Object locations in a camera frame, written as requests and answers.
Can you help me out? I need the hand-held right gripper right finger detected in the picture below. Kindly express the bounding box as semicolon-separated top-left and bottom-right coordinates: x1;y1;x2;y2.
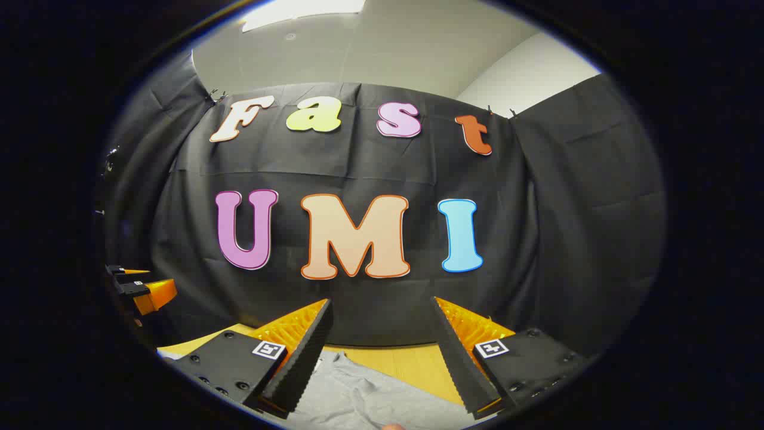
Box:
431;297;592;420

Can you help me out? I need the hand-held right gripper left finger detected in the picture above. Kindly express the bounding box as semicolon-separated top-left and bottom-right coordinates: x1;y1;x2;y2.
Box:
170;299;334;419

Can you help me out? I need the grey zip-collar sweatshirt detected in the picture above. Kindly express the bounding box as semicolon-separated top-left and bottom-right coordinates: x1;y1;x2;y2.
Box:
158;349;496;430

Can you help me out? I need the black backdrop cloth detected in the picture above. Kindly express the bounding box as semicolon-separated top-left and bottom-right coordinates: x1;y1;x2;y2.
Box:
98;60;666;359

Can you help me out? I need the ceiling light panel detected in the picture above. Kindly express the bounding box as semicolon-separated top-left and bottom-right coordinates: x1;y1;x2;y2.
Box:
242;0;366;33

